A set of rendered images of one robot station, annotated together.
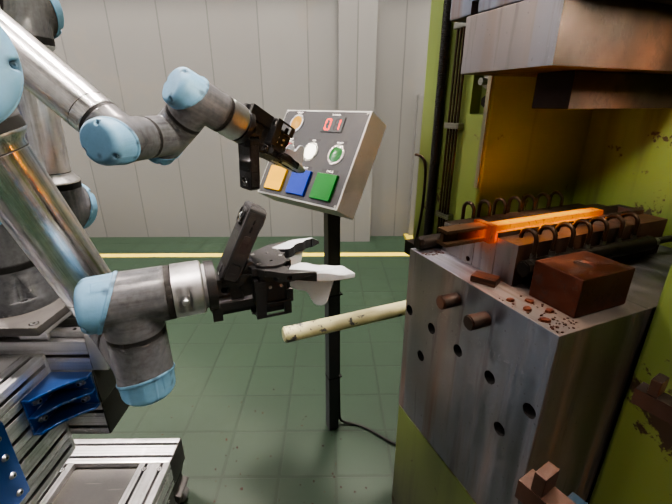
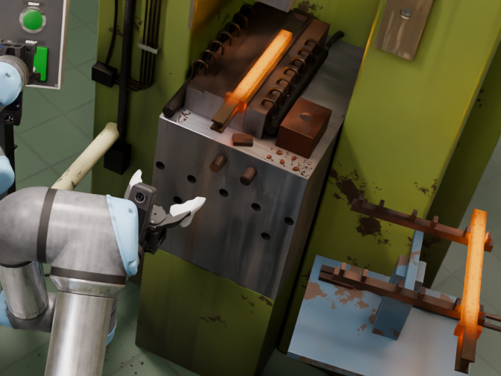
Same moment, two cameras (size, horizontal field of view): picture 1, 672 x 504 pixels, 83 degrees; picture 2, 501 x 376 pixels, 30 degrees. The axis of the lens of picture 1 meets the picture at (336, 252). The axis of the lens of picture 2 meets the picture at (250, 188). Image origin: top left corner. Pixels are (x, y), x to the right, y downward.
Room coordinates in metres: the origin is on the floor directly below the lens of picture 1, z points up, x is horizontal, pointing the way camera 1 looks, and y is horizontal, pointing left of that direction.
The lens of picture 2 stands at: (-0.39, 0.96, 2.35)
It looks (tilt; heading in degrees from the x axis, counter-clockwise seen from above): 45 degrees down; 308
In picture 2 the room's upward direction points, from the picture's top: 12 degrees clockwise
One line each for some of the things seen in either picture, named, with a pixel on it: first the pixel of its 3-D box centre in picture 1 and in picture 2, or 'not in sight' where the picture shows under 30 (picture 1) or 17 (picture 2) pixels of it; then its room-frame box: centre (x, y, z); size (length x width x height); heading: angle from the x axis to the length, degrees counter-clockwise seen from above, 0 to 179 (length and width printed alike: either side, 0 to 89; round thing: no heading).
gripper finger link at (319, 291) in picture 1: (321, 286); (186, 215); (0.49, 0.02, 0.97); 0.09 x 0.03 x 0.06; 77
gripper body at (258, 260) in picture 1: (249, 283); (139, 234); (0.51, 0.13, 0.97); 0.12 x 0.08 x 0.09; 113
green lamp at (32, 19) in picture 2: (335, 154); (32, 19); (1.06, 0.00, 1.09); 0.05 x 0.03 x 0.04; 23
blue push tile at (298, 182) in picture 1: (299, 182); not in sight; (1.10, 0.10, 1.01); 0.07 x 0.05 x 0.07; 48
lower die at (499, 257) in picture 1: (551, 232); (260, 63); (0.79, -0.47, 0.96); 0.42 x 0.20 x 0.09; 113
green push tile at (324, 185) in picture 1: (324, 187); (30, 62); (1.03, 0.03, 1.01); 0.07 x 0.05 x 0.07; 48
